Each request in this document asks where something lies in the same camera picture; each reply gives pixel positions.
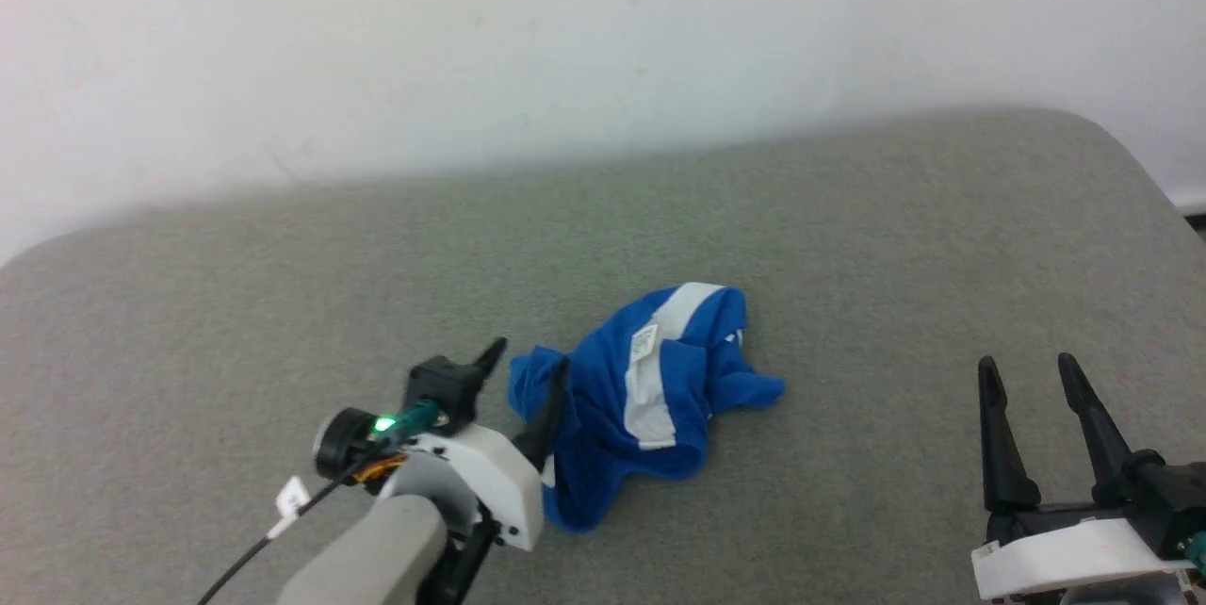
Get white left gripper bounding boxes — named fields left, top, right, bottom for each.
left=377, top=337, right=572, bottom=552

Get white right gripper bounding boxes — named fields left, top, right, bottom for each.
left=970, top=352, right=1194, bottom=602

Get blue basketball shorts white stripe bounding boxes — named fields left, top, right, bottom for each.
left=507, top=282, right=786, bottom=533

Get grey fabric sofa cushion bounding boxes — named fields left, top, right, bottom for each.
left=0, top=107, right=1206, bottom=605

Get white cable label tag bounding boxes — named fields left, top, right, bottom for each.
left=268, top=476, right=311, bottom=541

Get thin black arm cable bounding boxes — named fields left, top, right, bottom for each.
left=196, top=459, right=380, bottom=605

